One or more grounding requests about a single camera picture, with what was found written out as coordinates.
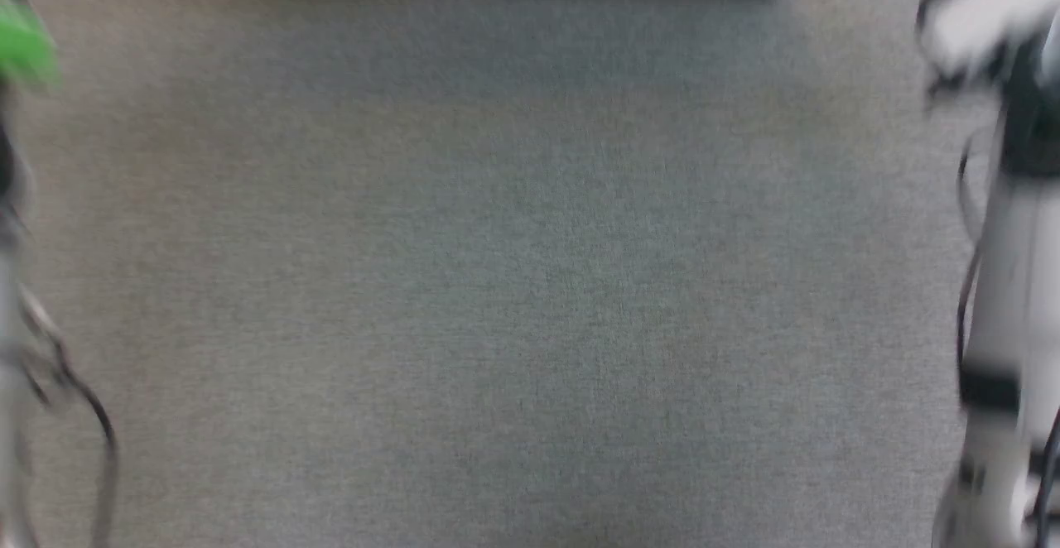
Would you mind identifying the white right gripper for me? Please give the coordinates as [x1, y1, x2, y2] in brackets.
[915, 0, 1060, 81]

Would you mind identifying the grey fabric sofa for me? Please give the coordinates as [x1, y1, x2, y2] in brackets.
[0, 0, 1060, 548]

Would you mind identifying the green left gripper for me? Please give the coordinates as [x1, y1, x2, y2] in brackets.
[0, 0, 61, 92]

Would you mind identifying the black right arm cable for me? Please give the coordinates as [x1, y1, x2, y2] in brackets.
[952, 130, 999, 404]

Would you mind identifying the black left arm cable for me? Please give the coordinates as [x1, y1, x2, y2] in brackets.
[17, 283, 121, 548]

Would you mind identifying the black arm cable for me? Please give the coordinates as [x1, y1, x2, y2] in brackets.
[952, 130, 999, 404]
[17, 283, 121, 548]

